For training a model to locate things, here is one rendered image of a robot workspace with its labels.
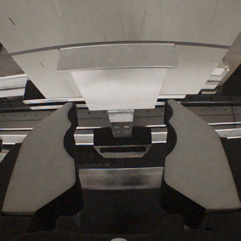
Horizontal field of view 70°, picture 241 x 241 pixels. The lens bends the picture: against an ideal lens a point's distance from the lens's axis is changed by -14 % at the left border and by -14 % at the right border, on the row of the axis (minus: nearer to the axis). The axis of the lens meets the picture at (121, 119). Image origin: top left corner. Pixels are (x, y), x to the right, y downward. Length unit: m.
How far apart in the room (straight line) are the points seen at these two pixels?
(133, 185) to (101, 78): 0.12
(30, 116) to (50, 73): 0.35
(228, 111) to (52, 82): 0.45
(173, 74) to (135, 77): 0.04
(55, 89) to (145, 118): 0.29
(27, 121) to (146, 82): 0.39
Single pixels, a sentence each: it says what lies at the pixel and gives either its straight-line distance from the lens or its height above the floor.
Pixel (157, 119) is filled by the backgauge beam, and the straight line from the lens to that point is 0.47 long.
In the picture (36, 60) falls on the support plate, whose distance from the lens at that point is 0.17.
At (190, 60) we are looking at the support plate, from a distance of 0.18.
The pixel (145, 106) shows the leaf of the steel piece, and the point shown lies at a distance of 0.25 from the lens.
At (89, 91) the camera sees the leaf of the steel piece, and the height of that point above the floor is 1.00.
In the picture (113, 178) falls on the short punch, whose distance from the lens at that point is 0.22.
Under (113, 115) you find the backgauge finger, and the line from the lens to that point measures 0.27.
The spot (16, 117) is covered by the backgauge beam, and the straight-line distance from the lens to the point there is 0.55.
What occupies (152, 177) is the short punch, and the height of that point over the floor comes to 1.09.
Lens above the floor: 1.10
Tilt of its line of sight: 18 degrees down
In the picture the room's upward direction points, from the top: 179 degrees clockwise
